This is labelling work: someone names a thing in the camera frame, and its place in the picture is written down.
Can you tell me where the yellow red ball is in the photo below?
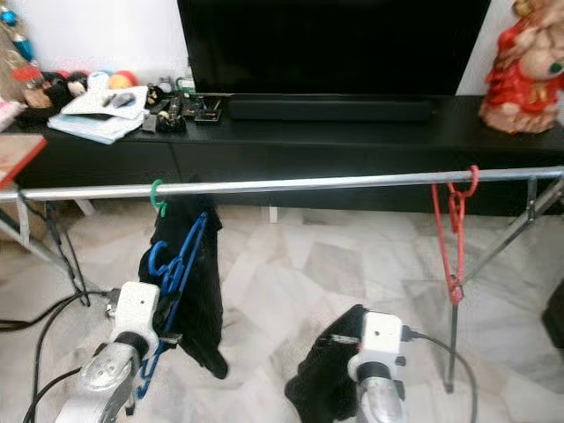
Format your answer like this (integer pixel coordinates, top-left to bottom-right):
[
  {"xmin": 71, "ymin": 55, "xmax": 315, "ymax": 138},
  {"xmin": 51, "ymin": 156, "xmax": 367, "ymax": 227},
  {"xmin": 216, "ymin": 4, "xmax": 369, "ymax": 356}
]
[{"xmin": 108, "ymin": 70, "xmax": 139, "ymax": 90}]

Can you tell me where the green plastic hanger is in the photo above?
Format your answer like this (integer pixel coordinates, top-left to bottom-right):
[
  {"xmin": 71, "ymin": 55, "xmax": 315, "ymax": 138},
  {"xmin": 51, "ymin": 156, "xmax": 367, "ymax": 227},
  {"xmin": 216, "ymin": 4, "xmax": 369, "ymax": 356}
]
[{"xmin": 148, "ymin": 179, "xmax": 170, "ymax": 219}]

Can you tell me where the small black set-top box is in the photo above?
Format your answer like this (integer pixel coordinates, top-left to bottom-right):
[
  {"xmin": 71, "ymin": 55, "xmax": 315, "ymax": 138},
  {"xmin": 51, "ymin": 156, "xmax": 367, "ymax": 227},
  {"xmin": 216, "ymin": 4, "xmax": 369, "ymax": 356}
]
[{"xmin": 194, "ymin": 108, "xmax": 224, "ymax": 124}]

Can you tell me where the white blue ball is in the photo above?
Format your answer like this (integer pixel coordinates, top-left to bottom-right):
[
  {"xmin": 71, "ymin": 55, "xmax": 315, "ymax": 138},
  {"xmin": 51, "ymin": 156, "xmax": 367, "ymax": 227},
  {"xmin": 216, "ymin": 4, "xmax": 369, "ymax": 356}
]
[{"xmin": 88, "ymin": 70, "xmax": 111, "ymax": 91}]

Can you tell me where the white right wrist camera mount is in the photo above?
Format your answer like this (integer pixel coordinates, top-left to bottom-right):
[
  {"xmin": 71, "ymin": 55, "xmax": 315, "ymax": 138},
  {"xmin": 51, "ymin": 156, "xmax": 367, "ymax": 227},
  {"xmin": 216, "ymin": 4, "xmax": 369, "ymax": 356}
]
[{"xmin": 348, "ymin": 310, "xmax": 406, "ymax": 386}]

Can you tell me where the blue plastic hanger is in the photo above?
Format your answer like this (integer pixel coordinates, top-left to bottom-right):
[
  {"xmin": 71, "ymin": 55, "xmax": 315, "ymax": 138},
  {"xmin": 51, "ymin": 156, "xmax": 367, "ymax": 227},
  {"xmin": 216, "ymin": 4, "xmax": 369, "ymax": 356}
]
[{"xmin": 132, "ymin": 211, "xmax": 211, "ymax": 415}]

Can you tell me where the black wire hanger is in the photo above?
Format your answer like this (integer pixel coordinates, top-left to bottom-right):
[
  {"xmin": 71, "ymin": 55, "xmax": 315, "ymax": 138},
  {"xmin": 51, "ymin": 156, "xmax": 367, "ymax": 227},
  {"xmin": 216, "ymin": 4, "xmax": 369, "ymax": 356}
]
[{"xmin": 40, "ymin": 198, "xmax": 93, "ymax": 296}]

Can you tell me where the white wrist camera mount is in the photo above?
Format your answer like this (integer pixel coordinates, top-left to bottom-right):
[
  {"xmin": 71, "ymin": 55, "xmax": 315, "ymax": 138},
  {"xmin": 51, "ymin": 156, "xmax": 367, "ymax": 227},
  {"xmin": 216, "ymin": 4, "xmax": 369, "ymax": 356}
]
[
  {"xmin": 113, "ymin": 282, "xmax": 161, "ymax": 349},
  {"xmin": 348, "ymin": 310, "xmax": 406, "ymax": 386}
]

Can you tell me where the black remote control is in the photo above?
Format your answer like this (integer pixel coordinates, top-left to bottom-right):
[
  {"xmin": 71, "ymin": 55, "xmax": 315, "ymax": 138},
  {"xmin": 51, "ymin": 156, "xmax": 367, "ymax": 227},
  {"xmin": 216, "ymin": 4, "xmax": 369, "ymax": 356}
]
[{"xmin": 154, "ymin": 97, "xmax": 184, "ymax": 122}]

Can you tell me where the red buddha statue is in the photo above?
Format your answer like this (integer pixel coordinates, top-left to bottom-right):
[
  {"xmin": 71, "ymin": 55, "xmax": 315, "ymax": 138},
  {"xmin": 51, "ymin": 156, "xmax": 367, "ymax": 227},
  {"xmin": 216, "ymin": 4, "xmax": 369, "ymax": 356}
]
[{"xmin": 479, "ymin": 0, "xmax": 564, "ymax": 135}]

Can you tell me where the black flat screen television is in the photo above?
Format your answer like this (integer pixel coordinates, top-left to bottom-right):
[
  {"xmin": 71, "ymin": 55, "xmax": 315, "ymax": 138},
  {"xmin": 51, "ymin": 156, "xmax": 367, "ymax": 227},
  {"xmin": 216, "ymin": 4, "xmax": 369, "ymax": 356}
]
[{"xmin": 176, "ymin": 0, "xmax": 492, "ymax": 98}]

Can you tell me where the dark sofa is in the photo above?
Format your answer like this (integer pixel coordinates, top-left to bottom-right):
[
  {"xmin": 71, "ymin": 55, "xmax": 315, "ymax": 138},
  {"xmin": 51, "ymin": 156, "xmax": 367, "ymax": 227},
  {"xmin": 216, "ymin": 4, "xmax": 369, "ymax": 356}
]
[{"xmin": 542, "ymin": 280, "xmax": 564, "ymax": 352}]

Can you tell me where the white paper stack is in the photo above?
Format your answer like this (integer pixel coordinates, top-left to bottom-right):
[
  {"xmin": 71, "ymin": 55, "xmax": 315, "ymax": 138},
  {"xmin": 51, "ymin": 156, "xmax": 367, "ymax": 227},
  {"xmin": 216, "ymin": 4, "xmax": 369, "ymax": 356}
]
[{"xmin": 47, "ymin": 84, "xmax": 151, "ymax": 144}]

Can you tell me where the pink tissue pack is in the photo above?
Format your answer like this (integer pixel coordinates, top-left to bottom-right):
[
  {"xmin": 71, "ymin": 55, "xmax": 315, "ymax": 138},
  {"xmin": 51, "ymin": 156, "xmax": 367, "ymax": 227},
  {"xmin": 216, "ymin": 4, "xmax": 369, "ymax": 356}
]
[{"xmin": 0, "ymin": 99, "xmax": 26, "ymax": 131}]

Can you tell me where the black television console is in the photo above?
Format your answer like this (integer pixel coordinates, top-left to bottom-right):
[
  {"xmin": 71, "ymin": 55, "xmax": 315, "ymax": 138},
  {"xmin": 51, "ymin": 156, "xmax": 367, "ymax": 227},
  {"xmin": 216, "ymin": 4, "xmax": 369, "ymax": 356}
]
[{"xmin": 9, "ymin": 93, "xmax": 564, "ymax": 219}]

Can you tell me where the blue gold trophy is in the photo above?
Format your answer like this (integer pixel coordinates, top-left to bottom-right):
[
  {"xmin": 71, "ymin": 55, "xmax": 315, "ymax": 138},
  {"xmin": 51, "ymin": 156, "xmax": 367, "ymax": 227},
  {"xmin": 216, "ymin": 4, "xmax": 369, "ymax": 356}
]
[{"xmin": 0, "ymin": 0, "xmax": 45, "ymax": 85}]

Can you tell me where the black soundbar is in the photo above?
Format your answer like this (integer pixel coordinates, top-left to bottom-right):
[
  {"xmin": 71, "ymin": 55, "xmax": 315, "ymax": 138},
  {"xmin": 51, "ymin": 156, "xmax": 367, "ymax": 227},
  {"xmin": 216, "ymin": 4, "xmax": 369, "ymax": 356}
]
[{"xmin": 226, "ymin": 94, "xmax": 437, "ymax": 122}]

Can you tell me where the red plastic hanger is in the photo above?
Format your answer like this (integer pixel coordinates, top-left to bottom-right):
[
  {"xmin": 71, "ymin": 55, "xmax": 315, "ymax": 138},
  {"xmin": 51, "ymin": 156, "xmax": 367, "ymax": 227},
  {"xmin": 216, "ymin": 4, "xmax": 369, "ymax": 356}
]
[{"xmin": 432, "ymin": 165, "xmax": 481, "ymax": 305}]

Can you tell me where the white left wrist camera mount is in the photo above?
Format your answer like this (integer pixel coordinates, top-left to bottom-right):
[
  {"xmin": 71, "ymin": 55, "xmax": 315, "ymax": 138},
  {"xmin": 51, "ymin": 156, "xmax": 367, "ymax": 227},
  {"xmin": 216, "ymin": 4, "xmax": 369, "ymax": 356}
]
[{"xmin": 113, "ymin": 282, "xmax": 161, "ymax": 349}]

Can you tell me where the black tape dispenser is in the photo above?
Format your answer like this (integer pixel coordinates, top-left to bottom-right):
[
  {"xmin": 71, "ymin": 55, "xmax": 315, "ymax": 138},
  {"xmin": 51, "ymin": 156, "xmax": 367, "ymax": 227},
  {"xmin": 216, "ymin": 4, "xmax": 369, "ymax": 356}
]
[{"xmin": 154, "ymin": 116, "xmax": 186, "ymax": 134}]

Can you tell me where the black plush toy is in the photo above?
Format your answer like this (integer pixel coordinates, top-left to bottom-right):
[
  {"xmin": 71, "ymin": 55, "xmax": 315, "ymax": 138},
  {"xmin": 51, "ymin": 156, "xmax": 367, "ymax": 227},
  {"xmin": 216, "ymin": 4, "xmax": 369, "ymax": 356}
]
[{"xmin": 44, "ymin": 70, "xmax": 89, "ymax": 107}]

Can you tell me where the jar with red lid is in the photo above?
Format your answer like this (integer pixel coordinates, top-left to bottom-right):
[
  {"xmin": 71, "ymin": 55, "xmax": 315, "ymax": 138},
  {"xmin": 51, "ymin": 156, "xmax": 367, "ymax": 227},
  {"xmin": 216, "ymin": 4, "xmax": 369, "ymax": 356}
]
[{"xmin": 18, "ymin": 63, "xmax": 49, "ymax": 107}]

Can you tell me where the silver metal clothes rack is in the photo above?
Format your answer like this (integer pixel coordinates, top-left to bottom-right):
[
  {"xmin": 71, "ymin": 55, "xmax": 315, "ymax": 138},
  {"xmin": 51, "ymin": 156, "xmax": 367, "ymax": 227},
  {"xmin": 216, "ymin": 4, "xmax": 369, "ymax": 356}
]
[{"xmin": 0, "ymin": 166, "xmax": 564, "ymax": 395}]

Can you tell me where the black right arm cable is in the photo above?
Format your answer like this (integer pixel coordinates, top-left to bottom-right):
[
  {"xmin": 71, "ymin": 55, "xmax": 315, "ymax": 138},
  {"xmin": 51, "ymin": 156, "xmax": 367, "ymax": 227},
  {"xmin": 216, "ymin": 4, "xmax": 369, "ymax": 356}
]
[{"xmin": 403, "ymin": 328, "xmax": 479, "ymax": 423}]

